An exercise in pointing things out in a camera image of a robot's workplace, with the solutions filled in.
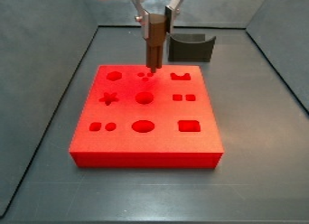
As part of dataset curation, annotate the dark grey curved holder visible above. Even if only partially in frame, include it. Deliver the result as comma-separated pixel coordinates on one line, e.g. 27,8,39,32
168,33,217,62

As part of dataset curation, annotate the red shape sorter block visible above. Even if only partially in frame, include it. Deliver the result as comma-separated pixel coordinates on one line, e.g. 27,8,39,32
69,65,225,168

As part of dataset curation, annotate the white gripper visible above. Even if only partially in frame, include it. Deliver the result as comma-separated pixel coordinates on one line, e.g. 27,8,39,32
131,0,185,39

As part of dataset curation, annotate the brown three prong peg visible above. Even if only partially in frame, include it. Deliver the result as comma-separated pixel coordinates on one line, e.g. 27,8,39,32
146,14,168,73

